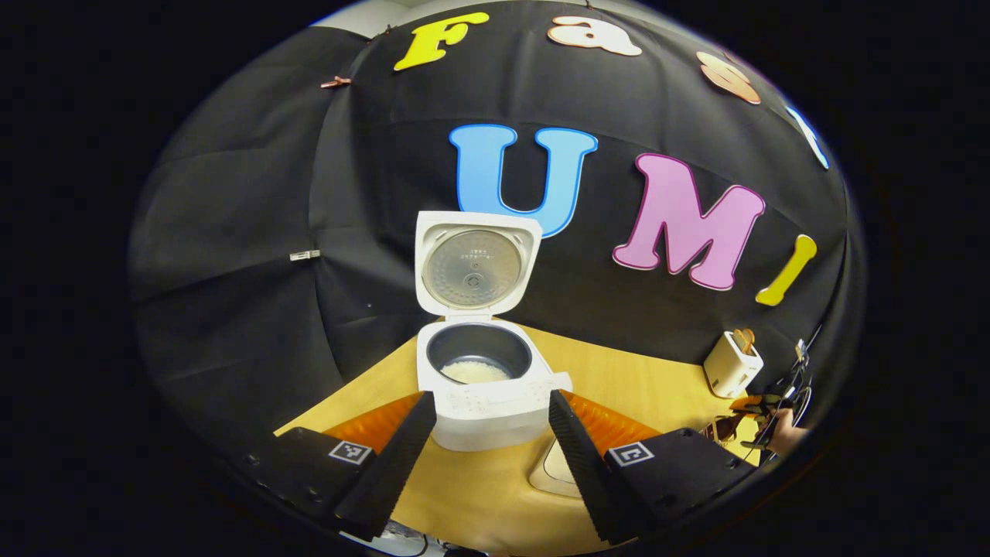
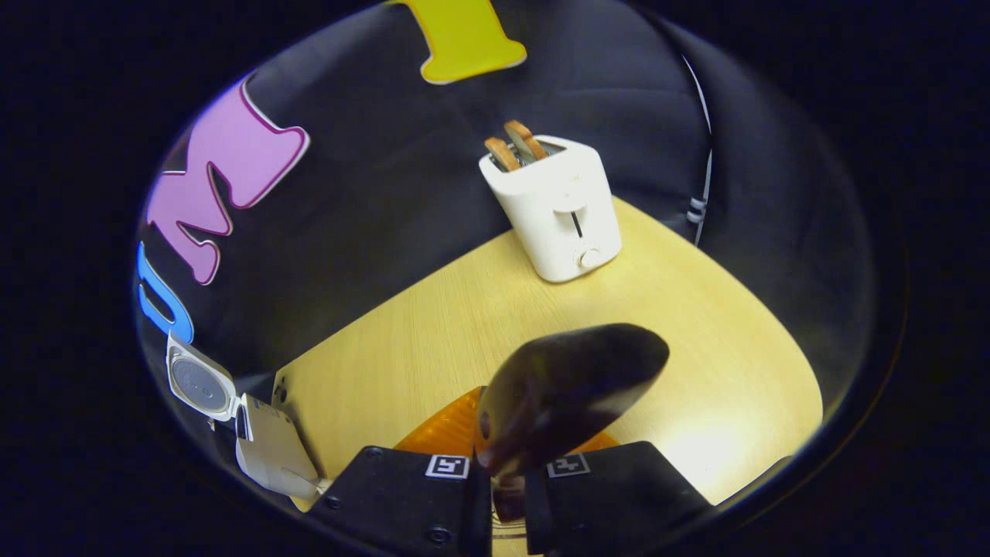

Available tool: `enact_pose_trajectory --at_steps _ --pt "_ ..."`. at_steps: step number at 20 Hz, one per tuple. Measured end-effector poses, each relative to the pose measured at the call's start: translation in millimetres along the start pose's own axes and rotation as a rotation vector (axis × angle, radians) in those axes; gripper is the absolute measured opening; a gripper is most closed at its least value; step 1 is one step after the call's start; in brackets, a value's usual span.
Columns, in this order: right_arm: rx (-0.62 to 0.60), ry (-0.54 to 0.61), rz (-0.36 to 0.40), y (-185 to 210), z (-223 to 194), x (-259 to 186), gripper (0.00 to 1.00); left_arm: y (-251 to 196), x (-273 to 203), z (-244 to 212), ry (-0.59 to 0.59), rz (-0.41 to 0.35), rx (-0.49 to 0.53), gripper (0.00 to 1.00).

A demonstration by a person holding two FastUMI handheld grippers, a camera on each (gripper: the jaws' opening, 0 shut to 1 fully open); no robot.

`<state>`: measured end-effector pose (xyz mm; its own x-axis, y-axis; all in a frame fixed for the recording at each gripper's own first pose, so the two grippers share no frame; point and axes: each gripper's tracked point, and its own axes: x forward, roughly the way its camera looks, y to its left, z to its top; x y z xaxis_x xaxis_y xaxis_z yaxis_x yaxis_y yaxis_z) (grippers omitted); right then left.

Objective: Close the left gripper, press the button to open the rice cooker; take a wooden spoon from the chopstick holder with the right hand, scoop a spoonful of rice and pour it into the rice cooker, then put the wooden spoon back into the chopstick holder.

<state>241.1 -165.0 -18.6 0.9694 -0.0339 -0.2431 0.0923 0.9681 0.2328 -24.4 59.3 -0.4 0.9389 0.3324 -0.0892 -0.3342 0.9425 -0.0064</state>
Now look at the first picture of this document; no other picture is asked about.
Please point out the brown wooden spoon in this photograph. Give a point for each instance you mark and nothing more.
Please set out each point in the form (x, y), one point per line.
(727, 428)

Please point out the copper cloth clip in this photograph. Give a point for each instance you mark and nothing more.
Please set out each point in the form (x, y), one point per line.
(335, 81)

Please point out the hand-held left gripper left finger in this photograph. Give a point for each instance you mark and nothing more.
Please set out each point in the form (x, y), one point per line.
(387, 472)

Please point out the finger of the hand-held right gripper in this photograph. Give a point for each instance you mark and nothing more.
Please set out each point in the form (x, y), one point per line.
(754, 403)

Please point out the black backdrop cloth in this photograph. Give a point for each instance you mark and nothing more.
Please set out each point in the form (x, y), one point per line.
(232, 232)

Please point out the white rice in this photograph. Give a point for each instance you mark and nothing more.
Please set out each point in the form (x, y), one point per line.
(476, 373)

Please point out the white cloth clip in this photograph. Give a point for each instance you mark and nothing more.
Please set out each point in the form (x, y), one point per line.
(304, 254)

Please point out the white rice cooker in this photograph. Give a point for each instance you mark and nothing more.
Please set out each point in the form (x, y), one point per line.
(487, 418)

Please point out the white toaster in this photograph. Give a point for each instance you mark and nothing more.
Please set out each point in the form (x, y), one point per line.
(727, 371)

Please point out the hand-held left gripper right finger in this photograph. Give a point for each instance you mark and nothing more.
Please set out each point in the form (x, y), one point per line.
(588, 472)

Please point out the brown toast slice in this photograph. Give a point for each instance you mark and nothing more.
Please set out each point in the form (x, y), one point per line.
(744, 340)

